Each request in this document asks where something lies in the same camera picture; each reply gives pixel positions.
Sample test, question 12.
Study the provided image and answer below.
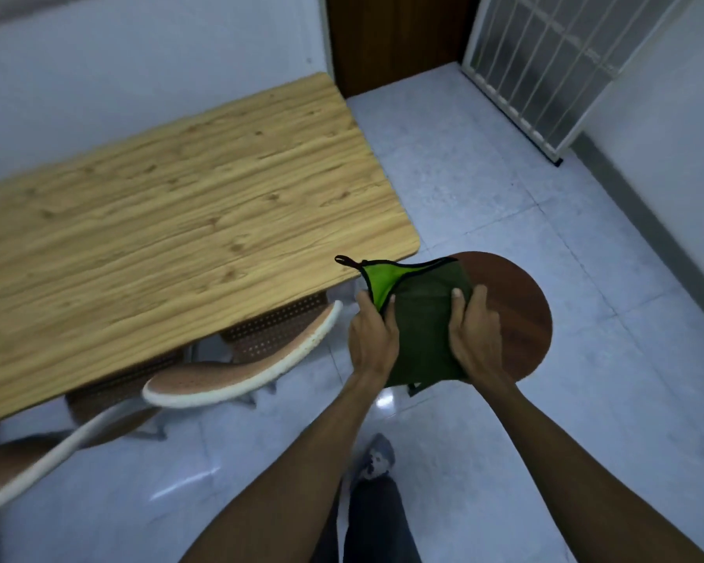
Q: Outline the person's left hand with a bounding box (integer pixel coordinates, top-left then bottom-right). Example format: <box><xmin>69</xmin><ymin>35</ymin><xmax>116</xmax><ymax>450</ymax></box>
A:
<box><xmin>350</xmin><ymin>289</ymin><xmax>401</xmax><ymax>383</ymax></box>

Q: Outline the person's right hand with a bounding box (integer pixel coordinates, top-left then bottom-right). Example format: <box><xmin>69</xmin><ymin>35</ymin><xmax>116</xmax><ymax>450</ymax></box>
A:
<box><xmin>448</xmin><ymin>285</ymin><xmax>510</xmax><ymax>385</ymax></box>

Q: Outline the green fabric bag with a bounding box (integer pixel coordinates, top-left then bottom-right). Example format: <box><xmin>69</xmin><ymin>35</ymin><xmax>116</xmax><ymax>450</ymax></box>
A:
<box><xmin>335</xmin><ymin>255</ymin><xmax>476</xmax><ymax>397</ymax></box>

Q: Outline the person's right forearm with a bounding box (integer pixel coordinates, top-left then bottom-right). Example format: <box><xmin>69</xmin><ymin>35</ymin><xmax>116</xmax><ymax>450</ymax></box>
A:
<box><xmin>471</xmin><ymin>372</ymin><xmax>704</xmax><ymax>563</ymax></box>

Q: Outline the person's left forearm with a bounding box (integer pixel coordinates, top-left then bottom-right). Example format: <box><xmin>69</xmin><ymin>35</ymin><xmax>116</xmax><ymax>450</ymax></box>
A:
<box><xmin>179</xmin><ymin>369</ymin><xmax>389</xmax><ymax>563</ymax></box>

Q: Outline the round brown wooden stool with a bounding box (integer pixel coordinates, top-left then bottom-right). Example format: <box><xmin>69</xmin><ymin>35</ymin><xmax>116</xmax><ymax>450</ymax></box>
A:
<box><xmin>446</xmin><ymin>251</ymin><xmax>554</xmax><ymax>383</ymax></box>

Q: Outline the person's grey shoe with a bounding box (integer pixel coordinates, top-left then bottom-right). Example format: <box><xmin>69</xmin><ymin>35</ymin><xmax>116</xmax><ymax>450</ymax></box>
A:
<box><xmin>351</xmin><ymin>433</ymin><xmax>397</xmax><ymax>482</ymax></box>

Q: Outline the brown perforated white-rimmed chair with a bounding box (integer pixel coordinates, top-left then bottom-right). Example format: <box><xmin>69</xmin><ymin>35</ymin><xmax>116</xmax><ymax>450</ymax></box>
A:
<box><xmin>0</xmin><ymin>349</ymin><xmax>186</xmax><ymax>524</ymax></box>
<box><xmin>142</xmin><ymin>291</ymin><xmax>345</xmax><ymax>411</ymax></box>

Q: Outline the person's dark trouser leg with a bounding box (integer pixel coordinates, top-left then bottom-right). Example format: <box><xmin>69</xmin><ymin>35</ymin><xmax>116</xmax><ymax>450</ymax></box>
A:
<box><xmin>310</xmin><ymin>476</ymin><xmax>423</xmax><ymax>563</ymax></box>

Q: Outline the light wooden table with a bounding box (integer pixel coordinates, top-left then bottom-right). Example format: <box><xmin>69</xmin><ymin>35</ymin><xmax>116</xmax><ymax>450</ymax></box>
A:
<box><xmin>0</xmin><ymin>72</ymin><xmax>422</xmax><ymax>430</ymax></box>

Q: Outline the white metal grille gate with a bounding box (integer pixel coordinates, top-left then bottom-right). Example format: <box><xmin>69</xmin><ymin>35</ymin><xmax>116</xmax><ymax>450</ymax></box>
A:
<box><xmin>460</xmin><ymin>0</ymin><xmax>700</xmax><ymax>166</ymax></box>

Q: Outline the brown wooden door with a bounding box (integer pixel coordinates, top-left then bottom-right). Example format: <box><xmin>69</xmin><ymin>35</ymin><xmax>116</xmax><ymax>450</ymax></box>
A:
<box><xmin>325</xmin><ymin>0</ymin><xmax>483</xmax><ymax>100</ymax></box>

